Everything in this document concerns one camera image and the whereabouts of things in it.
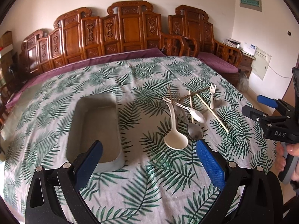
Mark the cream plastic fork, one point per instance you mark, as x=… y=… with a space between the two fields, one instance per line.
x=212 y=92

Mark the person's right hand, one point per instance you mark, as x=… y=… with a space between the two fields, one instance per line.
x=280 y=162

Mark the purple armchair cushion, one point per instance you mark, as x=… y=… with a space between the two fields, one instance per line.
x=216 y=63

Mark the white paper chart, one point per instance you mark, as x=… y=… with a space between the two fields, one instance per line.
x=261 y=63

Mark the dark brown chopstick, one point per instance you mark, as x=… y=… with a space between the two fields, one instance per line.
x=193 y=93

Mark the metal fork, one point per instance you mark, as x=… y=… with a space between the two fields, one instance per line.
x=176 y=96

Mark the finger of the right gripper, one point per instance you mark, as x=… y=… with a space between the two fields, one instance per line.
x=267 y=101
x=256 y=115

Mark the grey rectangular tray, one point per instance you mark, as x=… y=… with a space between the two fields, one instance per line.
x=96 y=118

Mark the purple sofa cushion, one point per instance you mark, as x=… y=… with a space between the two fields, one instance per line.
x=147 y=53

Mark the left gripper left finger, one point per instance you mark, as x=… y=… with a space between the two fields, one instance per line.
x=43 y=206

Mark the small dark metal spoon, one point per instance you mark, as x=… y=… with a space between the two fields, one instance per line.
x=218 y=103

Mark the light bamboo chopstick long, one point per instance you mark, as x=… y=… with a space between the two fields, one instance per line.
x=215 y=116

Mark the brown wooden chopstick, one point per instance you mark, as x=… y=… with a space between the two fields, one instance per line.
x=170 y=94

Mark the cream plastic ladle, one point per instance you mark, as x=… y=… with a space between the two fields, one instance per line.
x=174 y=139

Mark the cream plastic spoon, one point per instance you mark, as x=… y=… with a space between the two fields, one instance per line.
x=197 y=115

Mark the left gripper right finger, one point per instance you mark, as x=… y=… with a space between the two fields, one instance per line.
x=246 y=195

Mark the palm leaf tablecloth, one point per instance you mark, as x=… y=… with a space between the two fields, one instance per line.
x=156 y=184

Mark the light bamboo chopstick short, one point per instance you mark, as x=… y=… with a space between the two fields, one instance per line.
x=191 y=105

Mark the carved wooden armchair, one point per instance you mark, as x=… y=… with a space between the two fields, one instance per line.
x=193 y=24

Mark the carved wooden sofa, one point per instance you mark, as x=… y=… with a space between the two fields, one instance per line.
x=78 y=35

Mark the wall electrical panel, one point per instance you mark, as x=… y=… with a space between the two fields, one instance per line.
x=251 y=4

